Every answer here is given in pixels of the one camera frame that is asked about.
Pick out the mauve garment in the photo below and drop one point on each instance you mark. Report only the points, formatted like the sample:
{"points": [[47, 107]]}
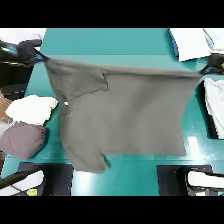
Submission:
{"points": [[23, 140]]}

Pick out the grey T-shirt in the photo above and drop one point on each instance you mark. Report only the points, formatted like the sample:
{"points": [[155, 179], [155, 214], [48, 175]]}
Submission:
{"points": [[126, 113]]}

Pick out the white garment with blue edge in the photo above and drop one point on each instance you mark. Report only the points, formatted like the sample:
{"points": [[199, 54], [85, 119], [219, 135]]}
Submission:
{"points": [[190, 43]]}

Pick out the cream garment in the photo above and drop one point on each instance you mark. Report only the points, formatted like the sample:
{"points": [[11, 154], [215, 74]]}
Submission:
{"points": [[30, 109]]}

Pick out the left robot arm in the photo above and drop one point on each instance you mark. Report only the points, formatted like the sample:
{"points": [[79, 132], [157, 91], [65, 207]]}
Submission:
{"points": [[26, 51]]}

